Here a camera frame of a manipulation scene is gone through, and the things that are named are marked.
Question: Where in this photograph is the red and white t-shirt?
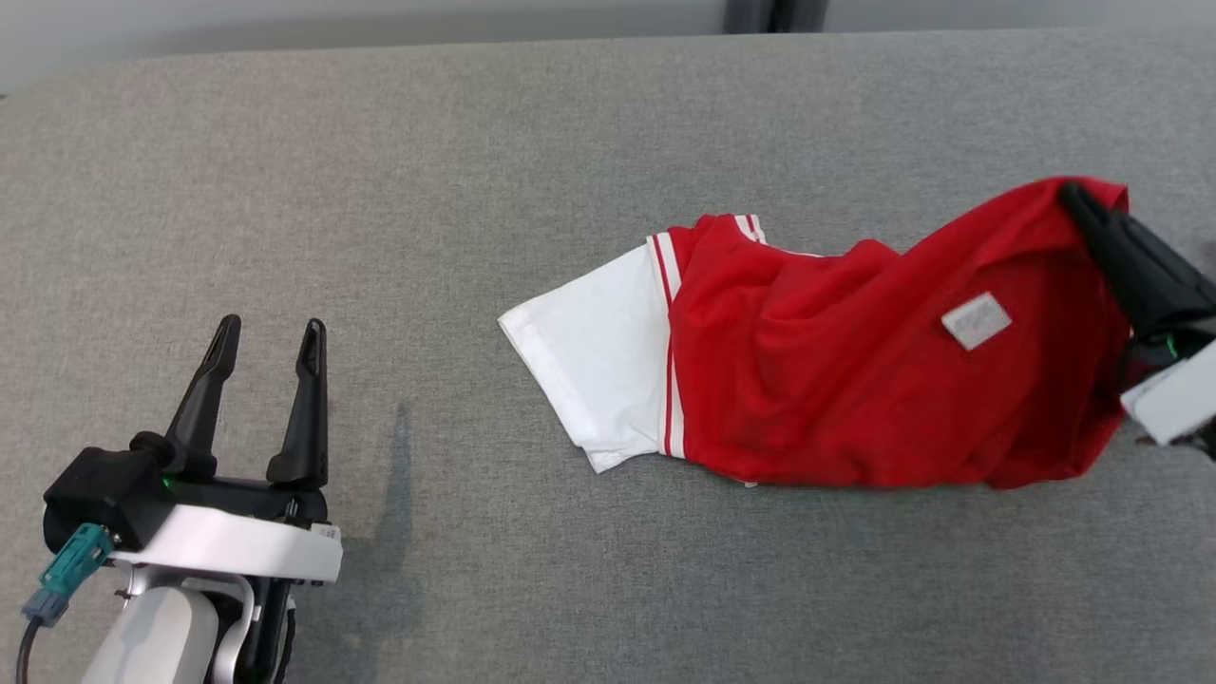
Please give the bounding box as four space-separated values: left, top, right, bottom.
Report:
497 176 1136 490

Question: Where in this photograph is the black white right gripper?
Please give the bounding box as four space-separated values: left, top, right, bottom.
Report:
1059 180 1216 447

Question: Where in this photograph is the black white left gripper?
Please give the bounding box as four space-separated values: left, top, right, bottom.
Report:
109 314 344 584

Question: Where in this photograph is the teal cable connector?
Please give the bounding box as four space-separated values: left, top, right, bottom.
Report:
21 522 115 628

